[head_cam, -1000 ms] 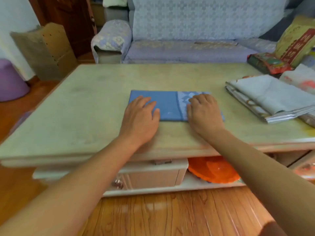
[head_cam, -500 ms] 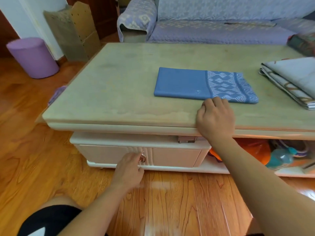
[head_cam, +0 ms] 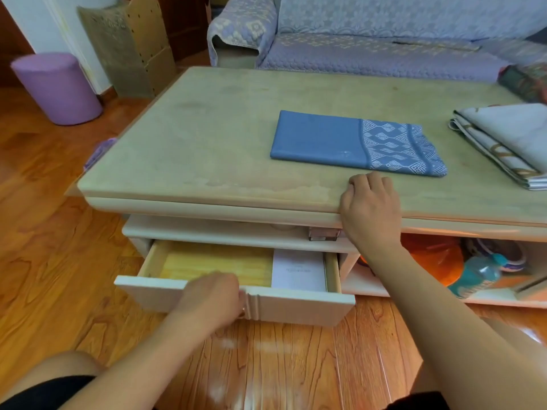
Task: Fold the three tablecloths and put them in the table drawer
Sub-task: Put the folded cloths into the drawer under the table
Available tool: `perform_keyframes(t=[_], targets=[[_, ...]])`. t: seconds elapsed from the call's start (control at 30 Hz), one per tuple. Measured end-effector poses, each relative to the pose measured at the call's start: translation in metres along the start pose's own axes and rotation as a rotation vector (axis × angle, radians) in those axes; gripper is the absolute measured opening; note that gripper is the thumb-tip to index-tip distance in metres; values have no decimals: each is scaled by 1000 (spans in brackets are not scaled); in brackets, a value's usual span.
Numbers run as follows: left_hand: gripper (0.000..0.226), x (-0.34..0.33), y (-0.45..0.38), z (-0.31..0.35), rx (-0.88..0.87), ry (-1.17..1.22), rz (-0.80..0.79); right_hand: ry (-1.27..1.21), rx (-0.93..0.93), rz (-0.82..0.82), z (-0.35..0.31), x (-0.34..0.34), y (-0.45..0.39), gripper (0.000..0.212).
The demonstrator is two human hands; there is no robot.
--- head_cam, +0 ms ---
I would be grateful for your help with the person's right hand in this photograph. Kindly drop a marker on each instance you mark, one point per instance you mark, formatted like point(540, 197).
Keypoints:
point(369, 213)

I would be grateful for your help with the person's left hand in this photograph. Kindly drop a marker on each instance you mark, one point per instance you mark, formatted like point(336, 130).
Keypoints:
point(209, 298)

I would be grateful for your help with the person's left fingers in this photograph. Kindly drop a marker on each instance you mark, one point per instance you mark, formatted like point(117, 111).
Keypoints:
point(238, 299)

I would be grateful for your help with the person's right thumb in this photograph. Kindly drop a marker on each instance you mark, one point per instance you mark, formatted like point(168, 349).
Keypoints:
point(345, 200)

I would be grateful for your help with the white wooden drawer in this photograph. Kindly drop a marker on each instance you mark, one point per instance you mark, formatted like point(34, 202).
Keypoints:
point(299, 305)

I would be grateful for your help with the person's left forearm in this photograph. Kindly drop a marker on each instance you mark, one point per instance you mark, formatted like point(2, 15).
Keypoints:
point(141, 362)

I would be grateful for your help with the person's right forearm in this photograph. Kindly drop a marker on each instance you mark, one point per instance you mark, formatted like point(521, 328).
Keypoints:
point(436, 328)

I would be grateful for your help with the small clear box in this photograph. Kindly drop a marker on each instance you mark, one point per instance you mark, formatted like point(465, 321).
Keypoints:
point(324, 234)

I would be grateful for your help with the folded blue patterned cloth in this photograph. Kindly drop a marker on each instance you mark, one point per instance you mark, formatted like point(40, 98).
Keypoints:
point(320, 138)

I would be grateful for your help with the white paper booklet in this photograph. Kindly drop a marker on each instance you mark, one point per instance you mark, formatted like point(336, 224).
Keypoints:
point(299, 268)

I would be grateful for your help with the orange plastic bag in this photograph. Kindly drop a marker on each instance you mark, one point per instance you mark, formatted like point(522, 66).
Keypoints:
point(436, 258)

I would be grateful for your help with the beige coffee table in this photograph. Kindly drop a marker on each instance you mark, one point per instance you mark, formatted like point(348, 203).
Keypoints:
point(213, 136)

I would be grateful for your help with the teal plastic bottle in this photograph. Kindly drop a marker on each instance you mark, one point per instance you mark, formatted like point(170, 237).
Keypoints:
point(474, 275)

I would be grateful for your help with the sofa with purple cover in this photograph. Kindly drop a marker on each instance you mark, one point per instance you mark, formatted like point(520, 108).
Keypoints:
point(363, 51)

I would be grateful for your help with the patterned round bowl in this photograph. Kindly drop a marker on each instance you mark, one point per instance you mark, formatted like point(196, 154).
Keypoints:
point(510, 254)

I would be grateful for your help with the folded grey white cloth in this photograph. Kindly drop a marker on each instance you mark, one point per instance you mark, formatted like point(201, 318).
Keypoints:
point(513, 136)

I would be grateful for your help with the small purple cloth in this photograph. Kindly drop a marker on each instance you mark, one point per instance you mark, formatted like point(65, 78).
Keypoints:
point(99, 152)

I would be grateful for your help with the person's left leg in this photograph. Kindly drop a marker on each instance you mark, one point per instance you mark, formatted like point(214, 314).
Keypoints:
point(47, 371)

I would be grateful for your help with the dark patterned cushion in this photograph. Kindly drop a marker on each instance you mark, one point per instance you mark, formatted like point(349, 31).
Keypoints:
point(525, 83)

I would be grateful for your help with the dark wooden cabinet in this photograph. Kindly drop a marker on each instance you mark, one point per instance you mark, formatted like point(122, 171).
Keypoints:
point(188, 25)

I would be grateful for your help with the brown cardboard box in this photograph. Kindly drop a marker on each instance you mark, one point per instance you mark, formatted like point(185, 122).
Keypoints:
point(128, 51)

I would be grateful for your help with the purple round stool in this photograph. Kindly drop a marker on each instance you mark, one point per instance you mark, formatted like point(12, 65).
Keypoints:
point(60, 89)

